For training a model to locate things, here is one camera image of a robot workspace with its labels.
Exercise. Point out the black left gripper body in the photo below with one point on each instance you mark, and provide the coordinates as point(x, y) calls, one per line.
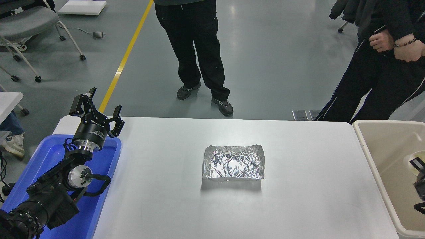
point(90, 132)

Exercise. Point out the white paper cup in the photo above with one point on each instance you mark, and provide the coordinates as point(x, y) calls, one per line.
point(407, 162)

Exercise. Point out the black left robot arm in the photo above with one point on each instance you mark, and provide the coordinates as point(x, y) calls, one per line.
point(49, 199)

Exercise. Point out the person's hand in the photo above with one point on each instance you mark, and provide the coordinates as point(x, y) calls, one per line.
point(409, 52)
point(382, 40)

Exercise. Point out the large pale plastic bin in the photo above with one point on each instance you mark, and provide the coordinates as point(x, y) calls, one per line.
point(388, 149)

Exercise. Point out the blue plastic tray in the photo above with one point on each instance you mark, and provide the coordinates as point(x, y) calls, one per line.
point(49, 156)

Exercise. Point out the black chair caster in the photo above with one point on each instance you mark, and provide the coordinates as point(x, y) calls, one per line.
point(25, 112)

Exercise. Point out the person with white shoe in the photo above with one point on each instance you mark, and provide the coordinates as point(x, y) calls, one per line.
point(13, 144)

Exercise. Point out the small white table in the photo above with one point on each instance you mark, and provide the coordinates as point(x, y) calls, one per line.
point(8, 101)

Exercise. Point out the white flat floor board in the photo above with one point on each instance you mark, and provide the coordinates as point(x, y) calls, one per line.
point(81, 7)

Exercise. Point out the grey office chair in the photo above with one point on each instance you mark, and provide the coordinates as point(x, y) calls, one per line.
point(26, 21)

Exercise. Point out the person in black trousers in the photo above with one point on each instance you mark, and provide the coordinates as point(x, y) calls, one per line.
point(196, 39)

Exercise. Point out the metal floor outlet cover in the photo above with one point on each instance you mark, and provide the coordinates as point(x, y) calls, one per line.
point(299, 115)
point(314, 114)

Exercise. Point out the silver foil tray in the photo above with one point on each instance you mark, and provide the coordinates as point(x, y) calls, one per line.
point(233, 163)

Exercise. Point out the chair with dark jacket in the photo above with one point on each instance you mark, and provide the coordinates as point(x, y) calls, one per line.
point(345, 10)

